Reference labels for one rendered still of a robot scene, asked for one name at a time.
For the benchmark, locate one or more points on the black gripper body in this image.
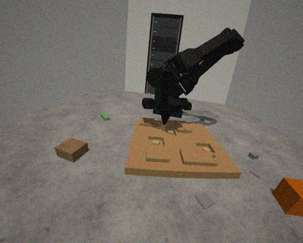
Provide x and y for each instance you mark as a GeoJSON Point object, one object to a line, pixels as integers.
{"type": "Point", "coordinates": [150, 103]}

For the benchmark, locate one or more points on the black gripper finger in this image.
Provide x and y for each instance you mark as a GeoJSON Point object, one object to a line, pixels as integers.
{"type": "Point", "coordinates": [163, 114]}
{"type": "Point", "coordinates": [168, 114]}

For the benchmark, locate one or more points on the orange cube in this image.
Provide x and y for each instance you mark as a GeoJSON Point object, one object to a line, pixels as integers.
{"type": "Point", "coordinates": [289, 195]}

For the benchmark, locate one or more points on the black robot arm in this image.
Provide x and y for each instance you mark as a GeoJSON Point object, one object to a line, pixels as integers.
{"type": "Point", "coordinates": [192, 63]}

